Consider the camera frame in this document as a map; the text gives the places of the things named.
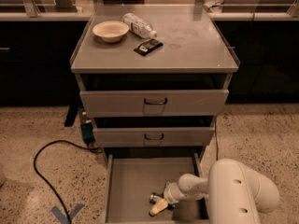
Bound white bowl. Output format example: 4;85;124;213
93;21;129;43

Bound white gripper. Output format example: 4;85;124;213
149;182;184;217

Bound dark lab bench cabinets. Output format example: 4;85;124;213
0;21;299;106

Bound grey drawer cabinet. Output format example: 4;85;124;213
71;5;238;158

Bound top grey drawer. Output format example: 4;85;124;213
80;90;229;118

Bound black cable on right floor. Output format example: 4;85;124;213
213;121;220;161

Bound black snack packet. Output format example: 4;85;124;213
135;38;164;56

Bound middle grey drawer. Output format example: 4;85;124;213
93;127;214;147

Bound blue tape cross mark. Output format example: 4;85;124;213
51;203;85;224

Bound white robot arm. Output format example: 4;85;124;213
149;159;280;224

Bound redbull can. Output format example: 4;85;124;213
149;192;175;210

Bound blue power adapter box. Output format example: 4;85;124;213
80;122;95;144

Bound black cable on floor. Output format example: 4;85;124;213
213;121;220;161
33;139;103;224

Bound bottom grey open drawer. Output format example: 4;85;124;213
101;154;209;224

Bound black cable on left floor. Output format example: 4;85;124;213
33;139;103;224

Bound clear plastic water bottle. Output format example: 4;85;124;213
123;13;157;38

